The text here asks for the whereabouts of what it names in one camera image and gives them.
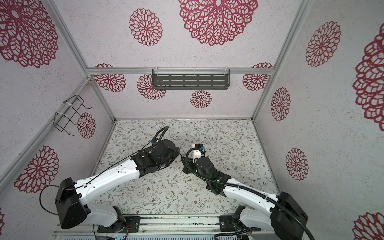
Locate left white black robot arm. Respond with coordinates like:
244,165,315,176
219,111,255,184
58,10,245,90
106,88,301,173
55,139,180,233

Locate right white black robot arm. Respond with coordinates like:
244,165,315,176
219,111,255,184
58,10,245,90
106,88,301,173
182,156,315,240

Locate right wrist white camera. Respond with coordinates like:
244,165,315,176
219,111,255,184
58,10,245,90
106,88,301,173
193,144,206,160

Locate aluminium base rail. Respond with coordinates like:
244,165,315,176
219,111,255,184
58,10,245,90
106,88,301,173
53,213,305,238

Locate grey slotted wall shelf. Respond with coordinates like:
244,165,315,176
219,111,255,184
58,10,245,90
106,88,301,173
152,69,231,90

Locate black wire wall rack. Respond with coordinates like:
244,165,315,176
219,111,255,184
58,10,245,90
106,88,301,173
53,95,92,136

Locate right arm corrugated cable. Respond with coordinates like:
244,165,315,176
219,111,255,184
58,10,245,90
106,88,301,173
184,146,316,240

